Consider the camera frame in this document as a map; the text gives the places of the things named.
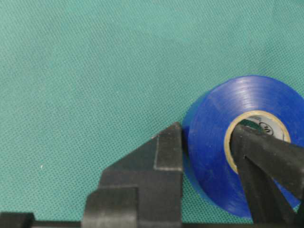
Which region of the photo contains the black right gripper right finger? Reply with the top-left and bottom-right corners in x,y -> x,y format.
230,124 -> 304,223

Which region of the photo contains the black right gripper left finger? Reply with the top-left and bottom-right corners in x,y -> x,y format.
81,122 -> 182,228

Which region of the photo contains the blue tape roll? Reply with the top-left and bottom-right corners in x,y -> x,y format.
182,75 -> 304,219

